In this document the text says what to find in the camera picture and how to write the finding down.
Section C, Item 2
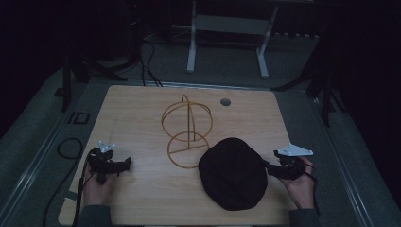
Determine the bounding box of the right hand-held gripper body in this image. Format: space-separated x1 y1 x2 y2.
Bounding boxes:
266 143 314 182

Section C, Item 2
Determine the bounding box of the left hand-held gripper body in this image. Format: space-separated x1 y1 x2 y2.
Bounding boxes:
87 140 126 185

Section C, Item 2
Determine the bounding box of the black hat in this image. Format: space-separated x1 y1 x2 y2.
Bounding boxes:
198 137 269 212

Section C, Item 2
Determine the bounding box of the gold wire hat stand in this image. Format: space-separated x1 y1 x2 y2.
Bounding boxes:
161 94 214 169

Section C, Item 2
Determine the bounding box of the person's left hand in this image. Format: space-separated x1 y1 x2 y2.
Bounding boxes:
82 166 119 207

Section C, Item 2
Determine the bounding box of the person's right hand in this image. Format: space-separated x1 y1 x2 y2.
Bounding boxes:
277 156 316 210

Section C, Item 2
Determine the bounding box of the black tripod stand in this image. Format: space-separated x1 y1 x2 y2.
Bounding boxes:
53 18 143 114
270 31 348 128

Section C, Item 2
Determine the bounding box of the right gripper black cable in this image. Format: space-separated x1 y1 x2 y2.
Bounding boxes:
302 162 321 218

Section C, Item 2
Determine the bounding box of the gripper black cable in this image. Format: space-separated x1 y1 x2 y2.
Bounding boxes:
71 149 97 227
302 162 321 218

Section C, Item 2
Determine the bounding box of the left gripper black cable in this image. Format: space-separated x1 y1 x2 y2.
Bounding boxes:
71 149 97 227

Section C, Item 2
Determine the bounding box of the black coiled floor cable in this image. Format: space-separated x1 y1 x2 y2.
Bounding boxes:
42 137 84 227

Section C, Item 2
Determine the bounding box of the white metal table frame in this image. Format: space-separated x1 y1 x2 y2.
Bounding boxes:
186 0 280 79

